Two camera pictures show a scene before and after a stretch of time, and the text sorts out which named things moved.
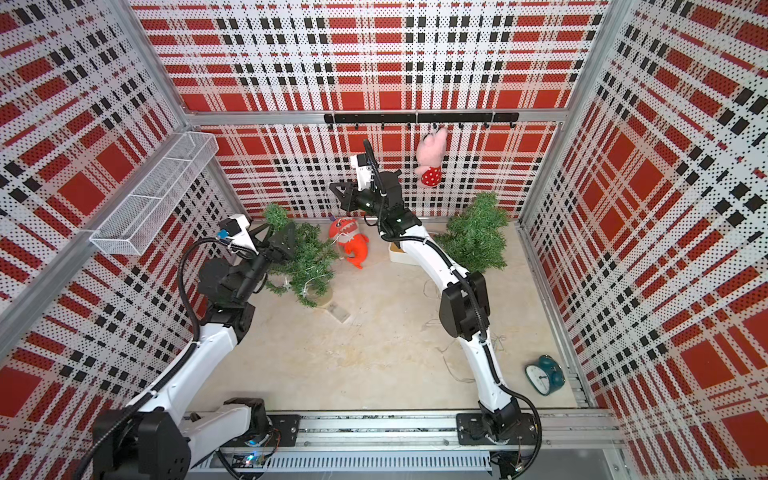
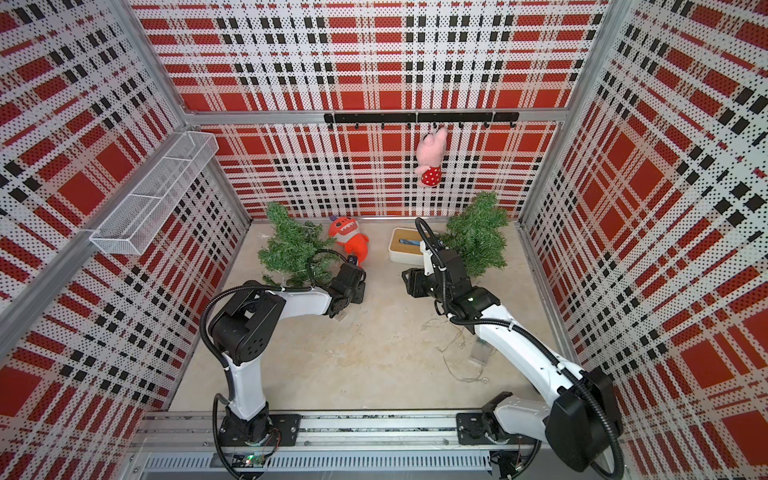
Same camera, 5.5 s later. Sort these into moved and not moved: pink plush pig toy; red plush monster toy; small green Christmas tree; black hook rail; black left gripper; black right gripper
Moved: black left gripper; black right gripper
Not moved: red plush monster toy; black hook rail; pink plush pig toy; small green Christmas tree
